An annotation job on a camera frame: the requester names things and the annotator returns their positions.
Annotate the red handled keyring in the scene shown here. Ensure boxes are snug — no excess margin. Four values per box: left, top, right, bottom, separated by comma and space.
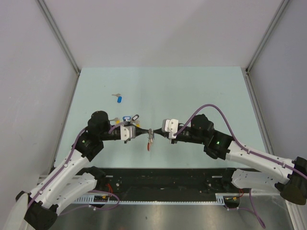
147, 128, 154, 151

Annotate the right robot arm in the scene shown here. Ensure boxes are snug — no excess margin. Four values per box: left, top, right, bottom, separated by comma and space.
154, 114, 307, 205

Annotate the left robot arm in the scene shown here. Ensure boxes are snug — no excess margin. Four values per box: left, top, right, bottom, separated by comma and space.
24, 111, 153, 230

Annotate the yellow tag key left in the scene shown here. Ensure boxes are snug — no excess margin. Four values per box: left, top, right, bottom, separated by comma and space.
110, 117, 120, 125

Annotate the solid blue tag key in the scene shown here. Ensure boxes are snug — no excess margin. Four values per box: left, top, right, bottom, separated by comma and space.
112, 93, 122, 103

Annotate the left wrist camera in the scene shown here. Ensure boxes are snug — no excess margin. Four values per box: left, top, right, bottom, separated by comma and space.
119, 125, 137, 141

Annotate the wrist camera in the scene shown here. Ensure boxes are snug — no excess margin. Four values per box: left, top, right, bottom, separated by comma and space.
162, 119, 179, 139
119, 125, 137, 141

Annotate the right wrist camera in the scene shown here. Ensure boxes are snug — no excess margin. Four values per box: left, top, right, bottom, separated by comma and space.
162, 119, 179, 139

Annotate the black frame key tag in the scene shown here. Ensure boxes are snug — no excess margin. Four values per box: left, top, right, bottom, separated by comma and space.
131, 115, 139, 122

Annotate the blue frame key tag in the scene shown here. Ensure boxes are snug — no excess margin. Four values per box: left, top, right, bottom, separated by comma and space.
123, 116, 132, 121

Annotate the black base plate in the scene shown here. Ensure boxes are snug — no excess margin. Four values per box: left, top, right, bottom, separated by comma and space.
95, 168, 248, 201

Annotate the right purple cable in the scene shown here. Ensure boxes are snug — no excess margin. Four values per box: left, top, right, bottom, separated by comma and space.
174, 103, 298, 228

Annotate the purple cable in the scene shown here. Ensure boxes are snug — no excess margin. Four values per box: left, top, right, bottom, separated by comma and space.
26, 119, 131, 218
174, 103, 298, 228

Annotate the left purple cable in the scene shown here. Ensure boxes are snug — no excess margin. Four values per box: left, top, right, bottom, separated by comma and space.
26, 119, 131, 218

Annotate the right aluminium frame post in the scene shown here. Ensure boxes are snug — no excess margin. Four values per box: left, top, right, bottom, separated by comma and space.
245, 0, 291, 72

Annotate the aluminium frame post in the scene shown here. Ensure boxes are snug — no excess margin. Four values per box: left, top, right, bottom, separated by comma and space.
245, 0, 291, 72
35, 0, 81, 75

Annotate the white cable duct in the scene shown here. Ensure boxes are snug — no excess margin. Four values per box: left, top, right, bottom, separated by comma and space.
73, 194, 243, 206

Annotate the left aluminium frame post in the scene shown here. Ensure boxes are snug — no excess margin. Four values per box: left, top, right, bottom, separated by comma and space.
35, 0, 81, 75

